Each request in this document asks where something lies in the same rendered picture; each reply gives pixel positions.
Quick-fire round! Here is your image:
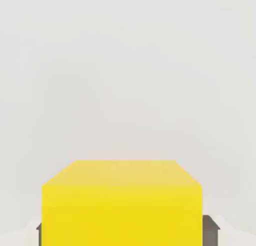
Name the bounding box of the small yellow cube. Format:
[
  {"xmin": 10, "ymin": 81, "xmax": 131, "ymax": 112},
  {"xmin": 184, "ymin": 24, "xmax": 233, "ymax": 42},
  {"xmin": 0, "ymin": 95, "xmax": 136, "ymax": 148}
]
[{"xmin": 41, "ymin": 159, "xmax": 203, "ymax": 246}]

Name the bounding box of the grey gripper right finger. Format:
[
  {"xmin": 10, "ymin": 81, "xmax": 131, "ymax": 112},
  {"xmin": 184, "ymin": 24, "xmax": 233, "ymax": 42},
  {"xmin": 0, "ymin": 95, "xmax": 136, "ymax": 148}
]
[{"xmin": 202, "ymin": 215, "xmax": 255, "ymax": 246}]

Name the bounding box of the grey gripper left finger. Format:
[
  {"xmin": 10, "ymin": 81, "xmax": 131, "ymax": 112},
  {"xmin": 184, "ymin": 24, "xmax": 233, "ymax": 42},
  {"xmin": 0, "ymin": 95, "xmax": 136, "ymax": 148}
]
[{"xmin": 3, "ymin": 220, "xmax": 43, "ymax": 246}]

